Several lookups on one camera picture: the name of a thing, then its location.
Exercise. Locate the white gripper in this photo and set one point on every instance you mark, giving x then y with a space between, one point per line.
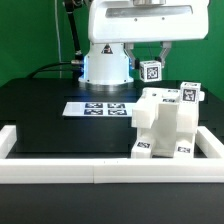
131 21

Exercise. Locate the black camera pole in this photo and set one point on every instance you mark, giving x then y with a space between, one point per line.
70 6

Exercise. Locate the white U-shaped fence frame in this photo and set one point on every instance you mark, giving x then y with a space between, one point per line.
27 171

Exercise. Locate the white chair back frame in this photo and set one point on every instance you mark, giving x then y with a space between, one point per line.
162 107

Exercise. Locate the white marker sheet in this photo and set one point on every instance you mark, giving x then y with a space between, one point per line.
98 109

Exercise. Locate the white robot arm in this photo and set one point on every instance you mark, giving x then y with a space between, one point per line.
107 66

